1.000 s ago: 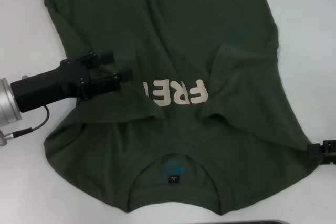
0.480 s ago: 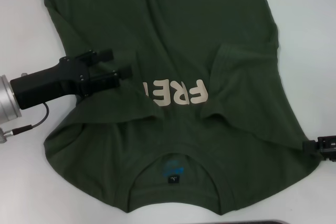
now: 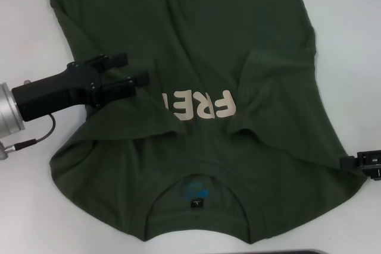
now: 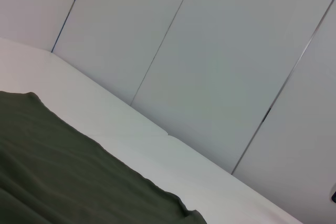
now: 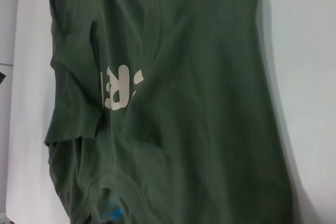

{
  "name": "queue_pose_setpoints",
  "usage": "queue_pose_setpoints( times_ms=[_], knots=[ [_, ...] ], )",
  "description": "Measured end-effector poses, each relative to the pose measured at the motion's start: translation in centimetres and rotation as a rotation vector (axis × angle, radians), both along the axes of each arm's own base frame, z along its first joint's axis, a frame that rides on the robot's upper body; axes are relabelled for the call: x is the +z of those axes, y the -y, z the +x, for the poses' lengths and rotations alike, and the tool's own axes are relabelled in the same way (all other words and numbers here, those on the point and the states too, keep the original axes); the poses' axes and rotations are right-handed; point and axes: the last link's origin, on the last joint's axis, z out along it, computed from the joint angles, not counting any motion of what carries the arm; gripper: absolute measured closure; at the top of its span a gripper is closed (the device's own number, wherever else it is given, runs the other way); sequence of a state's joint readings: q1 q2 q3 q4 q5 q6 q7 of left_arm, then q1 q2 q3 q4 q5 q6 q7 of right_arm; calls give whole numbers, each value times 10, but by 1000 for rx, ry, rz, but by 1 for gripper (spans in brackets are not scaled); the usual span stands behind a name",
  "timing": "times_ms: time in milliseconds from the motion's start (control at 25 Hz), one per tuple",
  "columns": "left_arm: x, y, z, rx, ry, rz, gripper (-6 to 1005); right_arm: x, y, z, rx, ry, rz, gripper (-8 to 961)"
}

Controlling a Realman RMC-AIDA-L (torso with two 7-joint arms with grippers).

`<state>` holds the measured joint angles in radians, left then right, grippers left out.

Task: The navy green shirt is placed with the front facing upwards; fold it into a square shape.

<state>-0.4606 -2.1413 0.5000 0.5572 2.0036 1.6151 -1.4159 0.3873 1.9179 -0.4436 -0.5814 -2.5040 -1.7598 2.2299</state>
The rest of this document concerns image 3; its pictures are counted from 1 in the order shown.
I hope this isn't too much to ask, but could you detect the left arm connector cable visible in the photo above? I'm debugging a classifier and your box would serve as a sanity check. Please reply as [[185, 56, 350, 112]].
[[0, 112, 58, 161]]

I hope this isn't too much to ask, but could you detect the dark green FREE T-shirt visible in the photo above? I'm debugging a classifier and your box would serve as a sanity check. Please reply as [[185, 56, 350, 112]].
[[43, 0, 370, 244]]

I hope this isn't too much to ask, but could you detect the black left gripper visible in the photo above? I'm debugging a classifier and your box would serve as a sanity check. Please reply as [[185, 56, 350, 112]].
[[11, 52, 151, 123]]

